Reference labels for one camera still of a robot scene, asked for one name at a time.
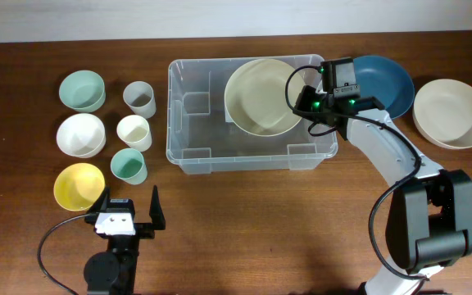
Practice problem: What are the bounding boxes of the left black cable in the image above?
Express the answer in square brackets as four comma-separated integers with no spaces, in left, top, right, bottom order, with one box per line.
[36,212,98,295]

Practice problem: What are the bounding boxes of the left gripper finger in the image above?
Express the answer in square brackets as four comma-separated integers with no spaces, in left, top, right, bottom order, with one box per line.
[90,187,110,214]
[149,185,166,230]

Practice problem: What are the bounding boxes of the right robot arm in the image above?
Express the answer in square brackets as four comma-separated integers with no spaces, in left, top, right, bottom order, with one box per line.
[292,85,472,294]

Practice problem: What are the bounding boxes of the right black cable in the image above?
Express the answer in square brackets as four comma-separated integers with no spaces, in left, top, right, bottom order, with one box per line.
[284,64,429,282]

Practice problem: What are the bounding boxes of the cream plate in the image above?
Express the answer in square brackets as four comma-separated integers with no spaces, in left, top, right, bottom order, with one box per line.
[225,58,306,137]

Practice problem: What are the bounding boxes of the white bowl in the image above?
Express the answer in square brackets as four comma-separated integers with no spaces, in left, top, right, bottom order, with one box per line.
[56,113,106,158]

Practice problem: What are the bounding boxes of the beige plate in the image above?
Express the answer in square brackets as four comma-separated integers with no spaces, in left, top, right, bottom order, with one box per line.
[412,79,472,149]

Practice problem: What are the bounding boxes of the black cable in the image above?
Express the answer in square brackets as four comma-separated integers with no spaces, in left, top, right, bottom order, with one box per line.
[36,212,98,295]
[284,64,429,282]

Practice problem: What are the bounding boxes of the yellow bowl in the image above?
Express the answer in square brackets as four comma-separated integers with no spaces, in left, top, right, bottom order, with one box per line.
[53,163,105,211]

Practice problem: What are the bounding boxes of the clear plastic storage container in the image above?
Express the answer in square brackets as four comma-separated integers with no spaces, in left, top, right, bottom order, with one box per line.
[166,57,338,175]

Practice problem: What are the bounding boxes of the grey cup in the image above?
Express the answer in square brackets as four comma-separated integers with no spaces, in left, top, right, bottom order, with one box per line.
[123,81,157,119]

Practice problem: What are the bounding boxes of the mint green cup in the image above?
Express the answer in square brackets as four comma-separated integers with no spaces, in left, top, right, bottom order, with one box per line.
[111,148,148,185]

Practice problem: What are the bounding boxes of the cream cup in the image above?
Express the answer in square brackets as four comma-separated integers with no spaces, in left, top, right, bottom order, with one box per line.
[116,115,152,152]

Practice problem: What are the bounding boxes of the mint green bowl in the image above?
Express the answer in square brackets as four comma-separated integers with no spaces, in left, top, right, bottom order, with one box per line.
[58,70,106,113]

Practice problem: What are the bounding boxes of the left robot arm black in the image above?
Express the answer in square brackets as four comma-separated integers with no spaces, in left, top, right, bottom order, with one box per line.
[84,186,166,294]

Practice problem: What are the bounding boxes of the white label in container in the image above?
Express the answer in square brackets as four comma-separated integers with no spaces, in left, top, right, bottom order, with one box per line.
[225,108,234,123]

